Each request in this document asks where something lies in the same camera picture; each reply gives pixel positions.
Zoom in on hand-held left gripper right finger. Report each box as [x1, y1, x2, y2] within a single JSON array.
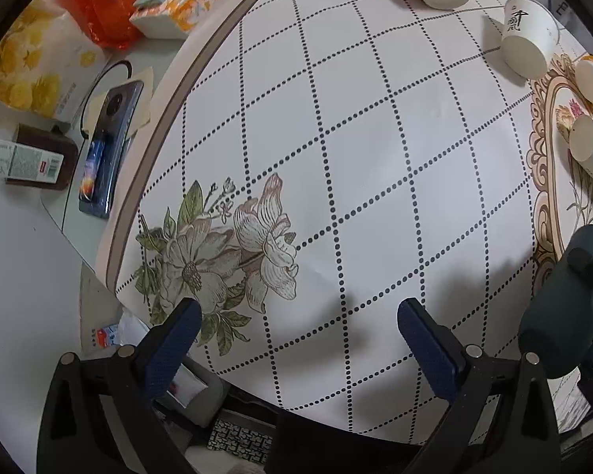
[[397, 297, 564, 474]]

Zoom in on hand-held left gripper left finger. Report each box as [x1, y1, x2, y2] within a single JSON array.
[[37, 297, 203, 474]]

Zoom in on white paper cup black print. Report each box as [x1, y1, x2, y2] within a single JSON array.
[[501, 0, 560, 80]]

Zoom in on crumpled white paper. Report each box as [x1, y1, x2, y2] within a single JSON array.
[[116, 308, 151, 351]]

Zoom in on grey bin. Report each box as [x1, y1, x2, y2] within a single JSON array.
[[153, 355, 228, 429]]

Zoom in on small red blue packet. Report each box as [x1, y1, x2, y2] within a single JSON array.
[[91, 323, 124, 350]]

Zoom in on black white patterned mat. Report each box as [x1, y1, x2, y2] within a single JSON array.
[[208, 417, 278, 466]]

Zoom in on floral printed tablecloth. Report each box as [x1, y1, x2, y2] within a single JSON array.
[[96, 0, 593, 448]]

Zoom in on blue smartphone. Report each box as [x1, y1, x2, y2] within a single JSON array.
[[78, 80, 145, 220]]

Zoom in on white green carton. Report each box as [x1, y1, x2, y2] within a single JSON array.
[[0, 138, 65, 180]]

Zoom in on brown case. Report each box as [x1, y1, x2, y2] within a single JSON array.
[[5, 123, 79, 190]]

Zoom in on yellow flower print bag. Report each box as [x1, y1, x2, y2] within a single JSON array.
[[0, 0, 112, 122]]

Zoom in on orange floral tissue pack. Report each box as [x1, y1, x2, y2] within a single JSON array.
[[128, 0, 258, 40]]

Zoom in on red plastic bag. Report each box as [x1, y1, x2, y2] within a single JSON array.
[[59, 0, 179, 51]]

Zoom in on black cable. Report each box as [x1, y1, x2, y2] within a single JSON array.
[[79, 59, 132, 140]]

